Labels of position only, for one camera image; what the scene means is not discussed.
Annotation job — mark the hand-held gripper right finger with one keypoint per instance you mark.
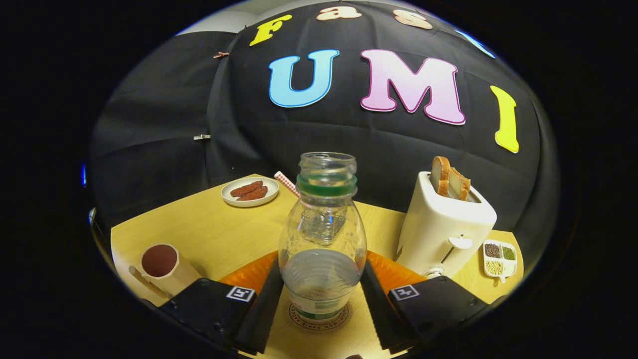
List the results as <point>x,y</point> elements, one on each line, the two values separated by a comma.
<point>379,309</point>

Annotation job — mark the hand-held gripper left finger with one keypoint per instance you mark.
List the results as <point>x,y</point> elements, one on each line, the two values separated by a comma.
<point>264,314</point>

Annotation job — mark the round wooden coaster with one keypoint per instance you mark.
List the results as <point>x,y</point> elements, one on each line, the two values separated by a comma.
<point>345,319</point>

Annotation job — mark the clear plastic juice bottle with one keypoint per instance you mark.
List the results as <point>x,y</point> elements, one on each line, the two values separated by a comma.
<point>321,279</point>

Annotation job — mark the wooden table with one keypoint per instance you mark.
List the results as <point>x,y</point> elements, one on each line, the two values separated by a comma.
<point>224,234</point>

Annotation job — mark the white toaster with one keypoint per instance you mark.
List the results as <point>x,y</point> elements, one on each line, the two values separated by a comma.
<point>438,229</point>

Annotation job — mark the red-brown meat piece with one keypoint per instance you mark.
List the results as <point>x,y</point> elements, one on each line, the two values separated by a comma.
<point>255,194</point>
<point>245,189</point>

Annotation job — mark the white round plate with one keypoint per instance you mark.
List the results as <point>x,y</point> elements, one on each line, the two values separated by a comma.
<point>229,198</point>

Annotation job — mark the white divided seed dish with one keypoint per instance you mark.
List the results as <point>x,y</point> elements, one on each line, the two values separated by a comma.
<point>498,262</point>

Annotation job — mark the red striped straw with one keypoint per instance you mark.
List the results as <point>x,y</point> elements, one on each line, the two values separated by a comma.
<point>286,183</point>

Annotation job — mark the toast slice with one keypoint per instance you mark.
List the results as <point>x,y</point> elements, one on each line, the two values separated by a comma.
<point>439,177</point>
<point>461,185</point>

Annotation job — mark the black backdrop cloth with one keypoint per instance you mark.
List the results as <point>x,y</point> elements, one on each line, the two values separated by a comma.
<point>149,114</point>

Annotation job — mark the red cloth clip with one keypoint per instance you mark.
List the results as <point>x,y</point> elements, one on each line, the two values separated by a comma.
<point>221,54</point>

